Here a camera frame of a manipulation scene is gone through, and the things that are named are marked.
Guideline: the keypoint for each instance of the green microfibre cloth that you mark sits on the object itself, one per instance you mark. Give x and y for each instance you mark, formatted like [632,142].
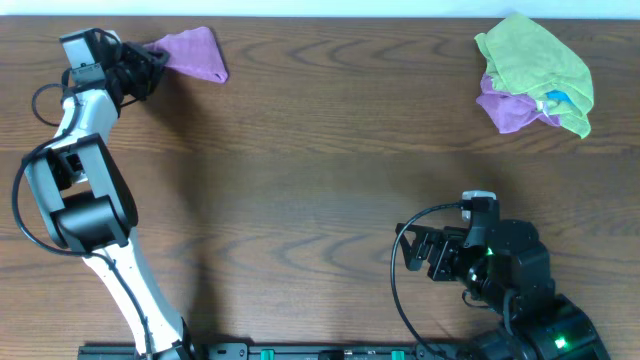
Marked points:
[522,57]

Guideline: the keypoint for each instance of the purple microfibre cloth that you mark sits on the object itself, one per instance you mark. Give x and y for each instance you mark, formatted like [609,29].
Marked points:
[194,53]

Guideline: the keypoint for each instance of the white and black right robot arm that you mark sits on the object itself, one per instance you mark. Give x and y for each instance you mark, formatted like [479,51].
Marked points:
[509,274]

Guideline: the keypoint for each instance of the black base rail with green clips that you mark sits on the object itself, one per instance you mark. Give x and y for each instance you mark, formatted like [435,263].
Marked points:
[237,350]

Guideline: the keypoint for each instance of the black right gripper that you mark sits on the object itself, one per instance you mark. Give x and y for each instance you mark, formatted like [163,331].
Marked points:
[450,243]

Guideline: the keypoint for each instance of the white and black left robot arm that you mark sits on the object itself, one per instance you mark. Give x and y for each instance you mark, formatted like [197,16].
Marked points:
[87,208]

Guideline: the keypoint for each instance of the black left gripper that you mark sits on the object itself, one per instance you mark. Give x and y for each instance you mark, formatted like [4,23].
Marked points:
[136,70]

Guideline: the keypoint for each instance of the blue cloth in pile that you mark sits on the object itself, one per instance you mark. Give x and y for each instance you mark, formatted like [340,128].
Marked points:
[559,96]

